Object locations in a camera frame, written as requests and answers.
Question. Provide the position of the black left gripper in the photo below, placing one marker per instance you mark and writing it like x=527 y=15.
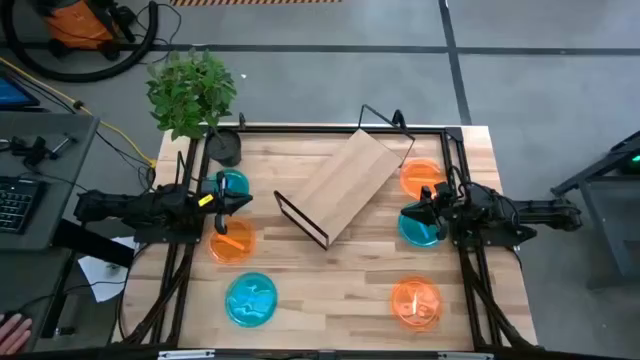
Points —
x=220 y=202

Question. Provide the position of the wooden shelf with black frame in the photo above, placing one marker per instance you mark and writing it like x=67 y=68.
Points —
x=345 y=185

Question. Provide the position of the grey desk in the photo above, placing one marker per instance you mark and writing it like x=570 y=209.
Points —
x=60 y=165

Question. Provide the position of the black desk clamp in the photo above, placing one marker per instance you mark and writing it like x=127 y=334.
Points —
x=32 y=150

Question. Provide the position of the grey metal cart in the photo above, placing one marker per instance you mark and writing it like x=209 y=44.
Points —
x=615 y=225

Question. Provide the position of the green leafy plant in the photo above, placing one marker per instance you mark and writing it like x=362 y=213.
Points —
x=190 y=92

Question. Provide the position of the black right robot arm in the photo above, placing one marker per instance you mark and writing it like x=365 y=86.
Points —
x=540 y=212

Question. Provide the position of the translucent blue plate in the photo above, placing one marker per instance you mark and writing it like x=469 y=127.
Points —
x=251 y=300
x=417 y=235
x=238 y=184

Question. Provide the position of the translucent orange plate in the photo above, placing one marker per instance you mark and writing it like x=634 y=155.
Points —
x=417 y=175
x=416 y=303
x=235 y=248

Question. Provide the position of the monitor with blue screen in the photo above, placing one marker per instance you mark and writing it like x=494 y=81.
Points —
x=12 y=95

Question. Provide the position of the person's hand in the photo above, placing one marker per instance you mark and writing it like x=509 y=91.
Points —
x=12 y=335

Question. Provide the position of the black metal rig frame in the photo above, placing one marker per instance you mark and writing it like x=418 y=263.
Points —
x=300 y=129

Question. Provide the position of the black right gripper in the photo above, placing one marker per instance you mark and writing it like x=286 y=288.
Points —
x=440 y=210

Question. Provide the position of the black keyboard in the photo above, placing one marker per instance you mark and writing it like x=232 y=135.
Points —
x=20 y=202

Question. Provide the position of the white paper sheet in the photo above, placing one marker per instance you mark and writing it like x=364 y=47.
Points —
x=100 y=280

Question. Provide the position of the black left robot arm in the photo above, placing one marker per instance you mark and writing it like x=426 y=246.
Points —
x=130 y=207

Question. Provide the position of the black plant pot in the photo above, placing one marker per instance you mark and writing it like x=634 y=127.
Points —
x=225 y=149

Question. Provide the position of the orange shop vacuum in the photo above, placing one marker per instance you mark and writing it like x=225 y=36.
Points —
x=75 y=25

